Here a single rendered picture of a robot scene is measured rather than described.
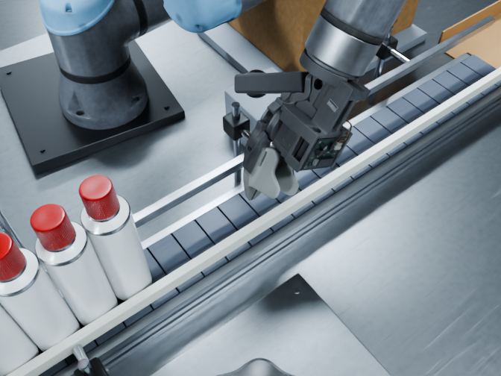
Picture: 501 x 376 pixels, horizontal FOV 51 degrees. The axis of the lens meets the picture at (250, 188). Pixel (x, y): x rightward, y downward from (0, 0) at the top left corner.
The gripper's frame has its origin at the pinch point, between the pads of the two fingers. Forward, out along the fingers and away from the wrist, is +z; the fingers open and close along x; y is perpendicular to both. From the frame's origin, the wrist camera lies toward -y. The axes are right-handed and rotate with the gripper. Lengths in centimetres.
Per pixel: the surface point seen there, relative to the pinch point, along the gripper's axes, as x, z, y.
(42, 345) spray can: -26.1, 17.2, 2.7
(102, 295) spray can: -20.7, 10.5, 3.0
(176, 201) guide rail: -9.7, 2.9, -2.5
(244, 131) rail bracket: 2.3, -4.3, -6.8
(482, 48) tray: 60, -23, -7
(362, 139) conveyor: 22.3, -6.5, -0.5
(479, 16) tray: 62, -27, -12
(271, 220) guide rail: 1.1, 2.0, 4.6
